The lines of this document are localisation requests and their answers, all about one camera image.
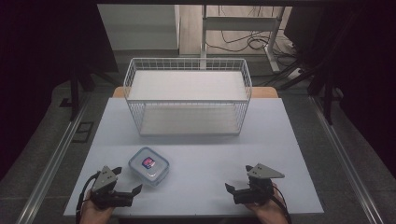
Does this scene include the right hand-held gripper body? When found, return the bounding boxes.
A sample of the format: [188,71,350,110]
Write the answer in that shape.
[233,162,286,206]

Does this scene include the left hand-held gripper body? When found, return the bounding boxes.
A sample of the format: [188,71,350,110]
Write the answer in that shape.
[90,165,135,209]

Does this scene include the clear plastic food container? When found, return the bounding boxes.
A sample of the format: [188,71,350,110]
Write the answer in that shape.
[128,147,171,187]

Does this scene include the white wire basket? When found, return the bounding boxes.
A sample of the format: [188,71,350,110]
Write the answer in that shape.
[122,57,253,137]

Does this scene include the person's right hand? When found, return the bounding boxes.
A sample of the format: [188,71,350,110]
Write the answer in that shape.
[244,182,290,224]

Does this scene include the person's left hand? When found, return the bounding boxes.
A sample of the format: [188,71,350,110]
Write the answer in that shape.
[79,189,115,224]

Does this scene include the black tripod stand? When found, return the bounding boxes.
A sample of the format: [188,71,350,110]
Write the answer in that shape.
[261,12,359,126]

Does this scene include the white cabinet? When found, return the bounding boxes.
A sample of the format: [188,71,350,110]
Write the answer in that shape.
[97,4,181,51]

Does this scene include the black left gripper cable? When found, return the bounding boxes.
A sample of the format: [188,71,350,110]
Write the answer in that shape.
[75,172,101,224]

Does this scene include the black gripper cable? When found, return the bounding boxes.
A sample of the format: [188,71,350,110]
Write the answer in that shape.
[75,172,101,224]
[270,185,292,224]

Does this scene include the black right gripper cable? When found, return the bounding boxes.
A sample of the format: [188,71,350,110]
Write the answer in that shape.
[270,185,292,224]

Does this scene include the metal floor rail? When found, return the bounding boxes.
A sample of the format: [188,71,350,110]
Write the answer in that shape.
[308,95,385,224]
[15,92,92,224]

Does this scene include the black floor cables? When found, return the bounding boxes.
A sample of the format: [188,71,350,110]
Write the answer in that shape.
[205,5,296,67]

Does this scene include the white metal desk frame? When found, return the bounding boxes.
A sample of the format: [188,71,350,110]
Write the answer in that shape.
[199,4,286,74]

